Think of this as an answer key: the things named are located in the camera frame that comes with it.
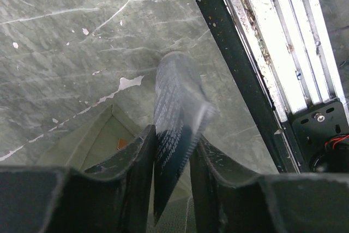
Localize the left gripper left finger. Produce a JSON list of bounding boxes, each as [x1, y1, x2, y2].
[[1, 125, 156, 232]]

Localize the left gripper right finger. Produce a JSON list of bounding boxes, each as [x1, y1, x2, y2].
[[190, 138, 348, 232]]

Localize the green canvas bag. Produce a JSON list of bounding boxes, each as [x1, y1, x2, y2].
[[38, 106, 196, 232]]

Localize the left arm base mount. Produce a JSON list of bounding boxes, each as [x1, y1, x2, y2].
[[289, 99, 348, 172]]

